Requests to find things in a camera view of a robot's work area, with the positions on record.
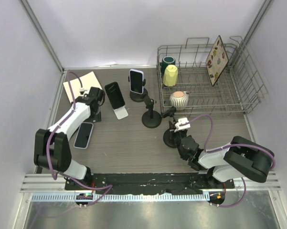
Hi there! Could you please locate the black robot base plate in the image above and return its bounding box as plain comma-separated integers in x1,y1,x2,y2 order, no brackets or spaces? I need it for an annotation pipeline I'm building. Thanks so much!
64,171,235,195

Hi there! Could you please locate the white slotted cable duct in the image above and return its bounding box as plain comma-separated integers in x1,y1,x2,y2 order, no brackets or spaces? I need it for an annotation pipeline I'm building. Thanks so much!
31,192,210,202

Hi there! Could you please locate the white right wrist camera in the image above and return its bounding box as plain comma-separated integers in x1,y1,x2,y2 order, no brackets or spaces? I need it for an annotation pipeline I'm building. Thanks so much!
174,117,191,132

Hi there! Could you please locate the black round-base phone stand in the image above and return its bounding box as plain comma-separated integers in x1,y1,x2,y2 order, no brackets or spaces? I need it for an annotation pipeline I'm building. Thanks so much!
141,95,162,128

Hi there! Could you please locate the black phone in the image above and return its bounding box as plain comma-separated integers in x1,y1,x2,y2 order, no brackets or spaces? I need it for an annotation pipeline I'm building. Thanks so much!
105,82,126,110

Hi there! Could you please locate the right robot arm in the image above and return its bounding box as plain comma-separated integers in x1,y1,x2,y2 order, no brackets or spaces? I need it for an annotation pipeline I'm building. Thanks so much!
174,134,276,188

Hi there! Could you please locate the lilac-case phone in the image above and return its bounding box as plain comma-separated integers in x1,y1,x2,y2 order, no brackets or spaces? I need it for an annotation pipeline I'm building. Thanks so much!
129,69,144,94
74,122,94,149

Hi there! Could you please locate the white folding phone stand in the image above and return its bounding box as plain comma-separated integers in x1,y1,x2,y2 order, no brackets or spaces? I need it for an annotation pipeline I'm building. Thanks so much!
113,106,128,120

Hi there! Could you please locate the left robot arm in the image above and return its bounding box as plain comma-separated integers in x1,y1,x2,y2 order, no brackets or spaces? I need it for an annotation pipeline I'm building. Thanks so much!
33,87,105,190

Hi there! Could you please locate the striped white ceramic bowl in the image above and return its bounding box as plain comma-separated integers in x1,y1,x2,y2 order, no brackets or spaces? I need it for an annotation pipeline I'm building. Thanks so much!
170,91,189,111

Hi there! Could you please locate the yellow faceted cup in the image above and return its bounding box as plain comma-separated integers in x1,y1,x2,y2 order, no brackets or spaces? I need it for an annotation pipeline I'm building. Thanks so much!
163,64,178,87

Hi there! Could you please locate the dark green mug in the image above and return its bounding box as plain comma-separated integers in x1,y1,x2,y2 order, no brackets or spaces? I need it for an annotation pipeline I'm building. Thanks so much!
161,56,176,71

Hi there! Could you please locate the grey wire dish rack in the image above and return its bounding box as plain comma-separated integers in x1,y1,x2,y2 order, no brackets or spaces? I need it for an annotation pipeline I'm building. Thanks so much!
157,36,268,117

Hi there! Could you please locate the white square plate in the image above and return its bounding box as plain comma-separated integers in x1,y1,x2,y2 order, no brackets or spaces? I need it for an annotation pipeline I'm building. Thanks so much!
68,71,103,99

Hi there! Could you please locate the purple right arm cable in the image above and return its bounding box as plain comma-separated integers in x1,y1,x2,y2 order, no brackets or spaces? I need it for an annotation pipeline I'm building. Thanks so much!
181,114,276,208

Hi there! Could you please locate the floral square plate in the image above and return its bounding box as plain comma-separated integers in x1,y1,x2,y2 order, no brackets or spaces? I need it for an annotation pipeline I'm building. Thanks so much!
206,35,229,86

